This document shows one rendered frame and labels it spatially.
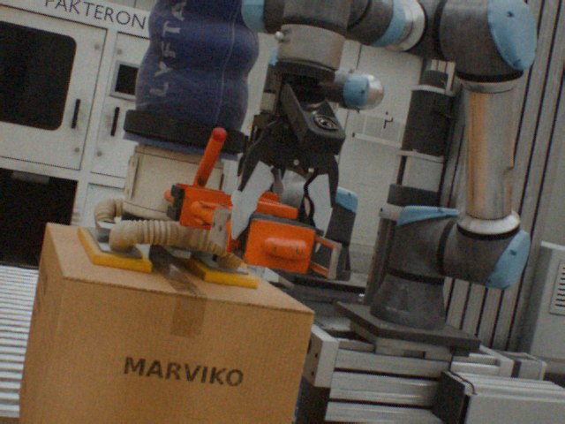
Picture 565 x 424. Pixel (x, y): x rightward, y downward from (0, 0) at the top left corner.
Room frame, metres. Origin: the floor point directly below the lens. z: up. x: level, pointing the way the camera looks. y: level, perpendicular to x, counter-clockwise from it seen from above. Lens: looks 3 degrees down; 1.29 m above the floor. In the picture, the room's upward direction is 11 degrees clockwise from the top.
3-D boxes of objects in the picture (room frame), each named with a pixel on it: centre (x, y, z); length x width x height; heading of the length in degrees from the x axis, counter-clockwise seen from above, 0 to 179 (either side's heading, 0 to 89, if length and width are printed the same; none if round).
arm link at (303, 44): (0.92, 0.00, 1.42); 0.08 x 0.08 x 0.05
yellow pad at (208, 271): (1.50, 0.11, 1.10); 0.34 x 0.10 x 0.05; 20
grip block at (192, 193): (1.23, 0.12, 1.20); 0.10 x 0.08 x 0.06; 110
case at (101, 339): (1.46, 0.20, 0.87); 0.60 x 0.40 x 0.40; 20
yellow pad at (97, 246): (1.43, 0.29, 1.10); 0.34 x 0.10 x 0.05; 20
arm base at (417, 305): (1.55, -0.29, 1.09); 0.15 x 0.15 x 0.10
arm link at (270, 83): (1.82, 0.05, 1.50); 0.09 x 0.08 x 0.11; 166
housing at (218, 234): (1.03, 0.04, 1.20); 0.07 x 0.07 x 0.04; 20
